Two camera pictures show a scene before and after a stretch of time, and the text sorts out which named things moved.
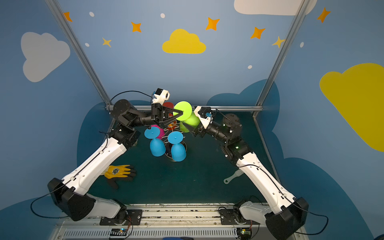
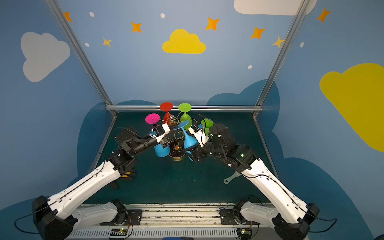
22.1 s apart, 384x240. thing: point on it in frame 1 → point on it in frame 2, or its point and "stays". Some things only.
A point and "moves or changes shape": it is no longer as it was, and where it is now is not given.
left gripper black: [157, 113] → [165, 137]
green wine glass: [187, 117] moves or changes shape
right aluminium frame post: [271, 76] stays
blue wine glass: [178, 152] → [189, 143]
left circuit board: [118, 232] stays
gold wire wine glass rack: [174, 137] stays
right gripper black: [199, 127] → [197, 151]
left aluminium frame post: [67, 31] stays
